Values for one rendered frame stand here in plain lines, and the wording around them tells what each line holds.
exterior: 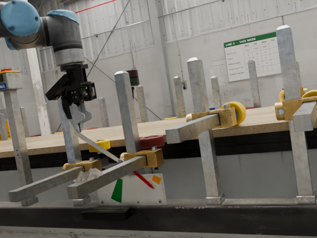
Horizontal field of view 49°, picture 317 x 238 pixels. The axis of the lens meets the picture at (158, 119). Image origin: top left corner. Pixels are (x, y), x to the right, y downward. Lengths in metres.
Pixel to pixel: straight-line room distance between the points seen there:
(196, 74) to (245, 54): 7.30
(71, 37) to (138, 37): 8.32
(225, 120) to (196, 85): 0.13
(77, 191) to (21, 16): 0.46
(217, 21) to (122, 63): 2.80
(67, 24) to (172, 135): 0.56
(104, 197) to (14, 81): 0.57
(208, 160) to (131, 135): 0.26
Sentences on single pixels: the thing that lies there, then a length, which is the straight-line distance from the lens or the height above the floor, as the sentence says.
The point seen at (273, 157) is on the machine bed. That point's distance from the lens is 1.20.
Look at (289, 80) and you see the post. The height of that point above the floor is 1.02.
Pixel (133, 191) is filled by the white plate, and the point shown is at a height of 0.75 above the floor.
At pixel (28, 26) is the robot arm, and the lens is 0.98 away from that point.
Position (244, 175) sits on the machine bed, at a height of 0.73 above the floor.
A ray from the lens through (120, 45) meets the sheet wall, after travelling 9.67.
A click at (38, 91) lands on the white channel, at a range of 2.70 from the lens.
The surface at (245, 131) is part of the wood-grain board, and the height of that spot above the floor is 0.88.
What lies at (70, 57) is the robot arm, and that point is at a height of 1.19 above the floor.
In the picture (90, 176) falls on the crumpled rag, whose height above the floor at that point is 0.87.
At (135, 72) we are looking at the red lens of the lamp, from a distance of 1.15.
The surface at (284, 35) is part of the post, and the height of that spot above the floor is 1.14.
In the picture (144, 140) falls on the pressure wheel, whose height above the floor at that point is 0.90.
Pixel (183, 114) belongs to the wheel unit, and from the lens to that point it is 2.21.
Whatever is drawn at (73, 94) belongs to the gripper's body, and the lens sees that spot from 1.12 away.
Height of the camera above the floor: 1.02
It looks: 3 degrees down
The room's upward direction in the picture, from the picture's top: 9 degrees counter-clockwise
